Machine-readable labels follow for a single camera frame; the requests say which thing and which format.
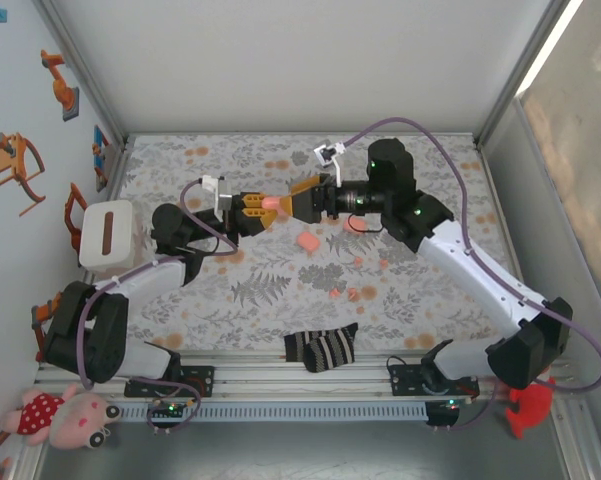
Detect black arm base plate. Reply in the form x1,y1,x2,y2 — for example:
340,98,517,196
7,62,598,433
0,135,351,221
123,364,216,400
388,363,481,400

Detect small circuit board green light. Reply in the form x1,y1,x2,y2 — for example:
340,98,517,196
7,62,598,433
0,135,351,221
426,397,474,427
148,399,194,420

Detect black white striped sock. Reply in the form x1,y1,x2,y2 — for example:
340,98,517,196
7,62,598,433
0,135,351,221
283,322,360,374

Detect white slotted cable duct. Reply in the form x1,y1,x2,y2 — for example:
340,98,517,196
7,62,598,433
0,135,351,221
113,402,430,423

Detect aluminium mounting rail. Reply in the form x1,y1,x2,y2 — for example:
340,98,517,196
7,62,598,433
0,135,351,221
34,348,589,401

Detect pink plush pig toy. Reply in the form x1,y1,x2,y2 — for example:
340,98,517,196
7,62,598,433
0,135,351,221
0,383,124,451

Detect aluminium frame post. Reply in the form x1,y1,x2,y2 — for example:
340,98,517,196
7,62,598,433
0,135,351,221
33,0,131,151
473,0,584,151

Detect white tissue box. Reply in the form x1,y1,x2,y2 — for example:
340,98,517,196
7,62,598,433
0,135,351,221
78,199,137,278

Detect blue orange machine sticker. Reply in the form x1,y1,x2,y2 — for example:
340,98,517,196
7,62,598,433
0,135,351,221
91,124,113,194

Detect grey floral table mat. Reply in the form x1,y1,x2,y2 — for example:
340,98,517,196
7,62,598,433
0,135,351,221
87,133,524,351

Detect orange grey gripper sticker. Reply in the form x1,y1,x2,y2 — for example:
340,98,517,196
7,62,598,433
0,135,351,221
0,131,48,218

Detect aluminium table edge bar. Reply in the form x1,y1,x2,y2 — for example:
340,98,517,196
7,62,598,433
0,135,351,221
123,130,481,139

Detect red toy figure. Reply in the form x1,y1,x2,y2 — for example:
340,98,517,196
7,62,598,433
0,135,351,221
504,377,556,440

